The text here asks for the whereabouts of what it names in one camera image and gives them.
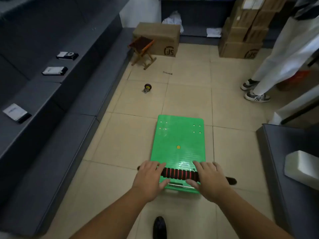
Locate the person's right hand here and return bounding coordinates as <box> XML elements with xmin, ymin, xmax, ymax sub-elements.
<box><xmin>185</xmin><ymin>160</ymin><xmax>234</xmax><ymax>204</ymax></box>

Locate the green platform trolley deck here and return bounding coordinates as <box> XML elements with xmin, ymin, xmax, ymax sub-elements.
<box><xmin>136</xmin><ymin>115</ymin><xmax>238</xmax><ymax>195</ymax></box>

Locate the small wooden folding stool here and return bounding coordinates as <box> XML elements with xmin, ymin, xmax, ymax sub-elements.
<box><xmin>128</xmin><ymin>36</ymin><xmax>158</xmax><ymax>70</ymax></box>

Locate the person's left hand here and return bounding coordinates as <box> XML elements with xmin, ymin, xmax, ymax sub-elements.
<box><xmin>131</xmin><ymin>160</ymin><xmax>171</xmax><ymax>204</ymax></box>

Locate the white plastic bag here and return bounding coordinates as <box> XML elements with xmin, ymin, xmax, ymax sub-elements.
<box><xmin>162</xmin><ymin>10</ymin><xmax>184</xmax><ymax>34</ymax></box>

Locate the stack of cardboard boxes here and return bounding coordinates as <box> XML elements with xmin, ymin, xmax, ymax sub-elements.
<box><xmin>219</xmin><ymin>0</ymin><xmax>289</xmax><ymax>59</ymax></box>

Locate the white paper packet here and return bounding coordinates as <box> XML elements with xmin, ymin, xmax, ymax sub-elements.
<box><xmin>206</xmin><ymin>27</ymin><xmax>222</xmax><ymax>38</ymax></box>

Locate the black and white packet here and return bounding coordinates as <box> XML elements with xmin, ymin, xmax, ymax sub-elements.
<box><xmin>56</xmin><ymin>51</ymin><xmax>79</xmax><ymax>61</ymax></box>
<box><xmin>2</xmin><ymin>103</ymin><xmax>32</xmax><ymax>124</ymax></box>
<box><xmin>42</xmin><ymin>66</ymin><xmax>68</xmax><ymax>76</ymax></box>

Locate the white box on shelf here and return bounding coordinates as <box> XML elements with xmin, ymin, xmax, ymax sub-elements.
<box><xmin>284</xmin><ymin>150</ymin><xmax>319</xmax><ymax>192</ymax></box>

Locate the person's dark shoe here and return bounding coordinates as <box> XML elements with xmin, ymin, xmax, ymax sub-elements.
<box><xmin>153</xmin><ymin>216</ymin><xmax>167</xmax><ymax>239</ymax></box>

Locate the person's right forearm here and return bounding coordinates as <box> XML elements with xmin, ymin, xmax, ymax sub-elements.
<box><xmin>217</xmin><ymin>189</ymin><xmax>294</xmax><ymax>239</ymax></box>

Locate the person's left forearm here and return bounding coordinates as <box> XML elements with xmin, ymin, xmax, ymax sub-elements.
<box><xmin>69</xmin><ymin>188</ymin><xmax>155</xmax><ymax>239</ymax></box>

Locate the brown cardboard box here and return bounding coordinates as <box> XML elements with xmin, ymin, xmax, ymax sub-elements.
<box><xmin>132</xmin><ymin>22</ymin><xmax>181</xmax><ymax>57</ymax></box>

